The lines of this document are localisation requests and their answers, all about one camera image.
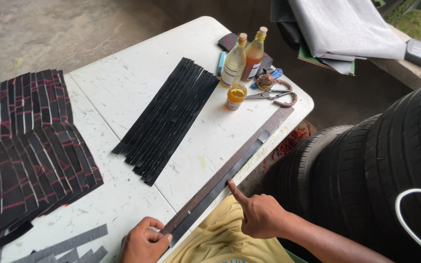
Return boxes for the person's right hand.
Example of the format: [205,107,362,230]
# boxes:
[227,179,289,240]

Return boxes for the person's left hand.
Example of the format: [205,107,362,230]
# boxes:
[118,217,173,263]

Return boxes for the long black rubber strip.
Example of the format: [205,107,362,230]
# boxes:
[168,130,271,249]

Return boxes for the long rusty metal ruler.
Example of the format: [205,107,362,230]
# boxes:
[159,106,295,235]

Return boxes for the person's yellow shirt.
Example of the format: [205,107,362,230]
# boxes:
[162,195,296,263]

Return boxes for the black rubber tyre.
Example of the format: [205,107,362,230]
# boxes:
[311,113,383,253]
[261,124,355,263]
[363,75,421,263]

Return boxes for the pile of grey strips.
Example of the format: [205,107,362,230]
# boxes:
[10,224,109,263]

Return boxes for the small jar of amber glue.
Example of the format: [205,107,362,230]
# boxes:
[226,83,248,112]

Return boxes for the row of black cut strips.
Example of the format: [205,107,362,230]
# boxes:
[111,57,220,187]

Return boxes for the round brown ball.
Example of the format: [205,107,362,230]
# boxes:
[256,73,275,91]

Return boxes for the stack of black red-lined sheets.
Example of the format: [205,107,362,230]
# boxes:
[0,69,104,254]

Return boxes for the glass bottle with clear liquid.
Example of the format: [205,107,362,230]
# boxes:
[220,32,249,88]

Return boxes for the glass bottle with orange liquid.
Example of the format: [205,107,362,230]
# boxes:
[240,26,269,82]

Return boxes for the blue marker pen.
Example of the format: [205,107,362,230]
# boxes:
[216,51,227,77]

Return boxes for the green board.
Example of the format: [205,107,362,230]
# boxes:
[298,45,356,76]

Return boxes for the black flat box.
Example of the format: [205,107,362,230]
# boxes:
[217,32,274,71]

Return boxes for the black folded sheet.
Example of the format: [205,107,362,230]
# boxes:
[270,0,308,52]

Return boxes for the grey fabric sheet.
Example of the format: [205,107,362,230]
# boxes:
[287,0,407,76]

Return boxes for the metal scissors with wrapped handles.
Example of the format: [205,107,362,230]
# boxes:
[245,79,298,108]

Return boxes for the white cable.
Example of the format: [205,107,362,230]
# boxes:
[395,188,421,262]

